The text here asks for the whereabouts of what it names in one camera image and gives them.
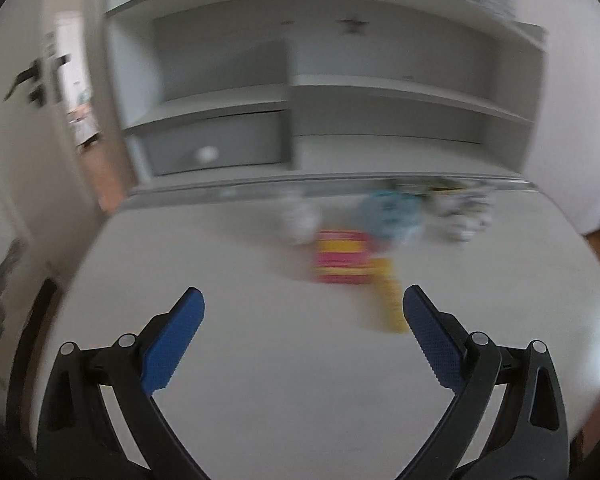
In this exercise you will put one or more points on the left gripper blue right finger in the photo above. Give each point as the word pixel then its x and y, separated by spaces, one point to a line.
pixel 440 337

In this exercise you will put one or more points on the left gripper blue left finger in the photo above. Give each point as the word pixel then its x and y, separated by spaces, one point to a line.
pixel 166 338

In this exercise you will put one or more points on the yellow tube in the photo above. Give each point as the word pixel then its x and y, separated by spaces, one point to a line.
pixel 390 294

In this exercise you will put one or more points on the printed wrapper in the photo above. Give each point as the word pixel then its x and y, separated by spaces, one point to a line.
pixel 465 211

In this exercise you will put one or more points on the red yellow small box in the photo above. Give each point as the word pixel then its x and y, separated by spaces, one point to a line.
pixel 342 257

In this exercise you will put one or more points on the white blue-trimmed cloth bundle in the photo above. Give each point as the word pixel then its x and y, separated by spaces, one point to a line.
pixel 390 217

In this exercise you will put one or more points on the green carton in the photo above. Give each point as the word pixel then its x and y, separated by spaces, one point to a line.
pixel 440 187

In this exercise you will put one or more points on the white knotted plastic bag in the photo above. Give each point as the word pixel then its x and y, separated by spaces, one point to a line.
pixel 299 219

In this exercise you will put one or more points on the dark wooden chair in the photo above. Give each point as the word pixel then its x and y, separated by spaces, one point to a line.
pixel 27 359

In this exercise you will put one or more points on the white round drawer knob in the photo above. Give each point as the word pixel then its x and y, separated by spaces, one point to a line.
pixel 207 155

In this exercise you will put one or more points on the grey drawer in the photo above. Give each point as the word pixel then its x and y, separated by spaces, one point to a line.
pixel 243 140

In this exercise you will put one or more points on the white door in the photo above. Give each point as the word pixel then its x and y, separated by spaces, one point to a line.
pixel 42 185

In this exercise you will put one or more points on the grey white desk hutch shelf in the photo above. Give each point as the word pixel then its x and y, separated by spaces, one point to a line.
pixel 374 89

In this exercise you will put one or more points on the black door handle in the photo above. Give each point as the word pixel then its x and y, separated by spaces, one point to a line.
pixel 33 74

